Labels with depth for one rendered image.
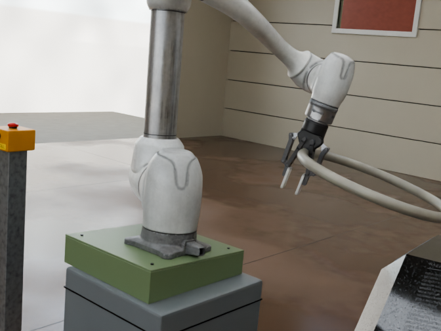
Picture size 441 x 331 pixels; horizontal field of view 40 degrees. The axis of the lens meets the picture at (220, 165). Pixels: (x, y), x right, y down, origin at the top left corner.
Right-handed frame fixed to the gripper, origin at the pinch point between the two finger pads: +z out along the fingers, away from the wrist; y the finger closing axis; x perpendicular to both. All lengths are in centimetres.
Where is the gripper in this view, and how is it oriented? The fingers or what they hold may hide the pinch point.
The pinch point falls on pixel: (293, 181)
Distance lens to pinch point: 190.8
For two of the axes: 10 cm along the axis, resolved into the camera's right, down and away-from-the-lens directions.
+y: 8.5, 3.9, -3.4
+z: -3.4, 9.2, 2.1
